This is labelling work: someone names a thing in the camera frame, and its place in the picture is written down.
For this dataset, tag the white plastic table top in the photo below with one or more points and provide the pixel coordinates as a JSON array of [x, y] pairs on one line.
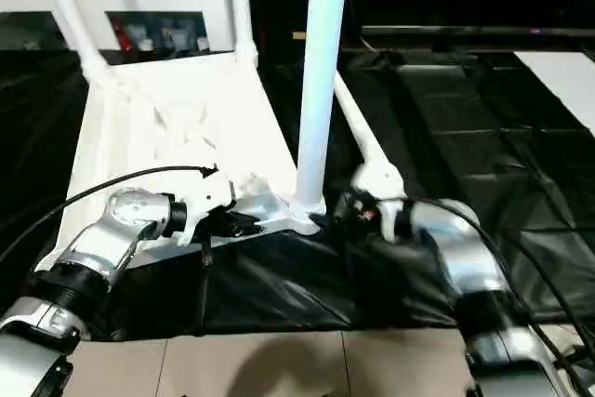
[[186, 104]]

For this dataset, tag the small brown tag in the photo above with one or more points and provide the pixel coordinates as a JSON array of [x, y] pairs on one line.
[[299, 36]]

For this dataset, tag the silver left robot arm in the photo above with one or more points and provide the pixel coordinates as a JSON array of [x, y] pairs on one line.
[[125, 215]]

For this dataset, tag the black plastic mat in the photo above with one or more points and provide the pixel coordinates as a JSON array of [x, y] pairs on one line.
[[441, 136]]

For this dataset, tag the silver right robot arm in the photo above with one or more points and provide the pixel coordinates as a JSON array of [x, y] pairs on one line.
[[465, 253]]

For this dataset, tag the red item behind glass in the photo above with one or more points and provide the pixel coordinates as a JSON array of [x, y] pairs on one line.
[[122, 36]]

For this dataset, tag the white flat board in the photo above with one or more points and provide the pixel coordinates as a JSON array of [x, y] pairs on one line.
[[562, 81]]

